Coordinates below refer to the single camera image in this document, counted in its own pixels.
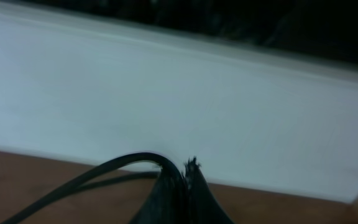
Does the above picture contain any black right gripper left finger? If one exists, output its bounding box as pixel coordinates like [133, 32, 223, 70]
[129, 167, 185, 224]

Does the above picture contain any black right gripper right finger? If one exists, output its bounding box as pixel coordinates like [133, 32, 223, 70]
[185, 157, 234, 224]

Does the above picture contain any thin black cable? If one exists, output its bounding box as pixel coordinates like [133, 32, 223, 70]
[0, 151, 183, 224]

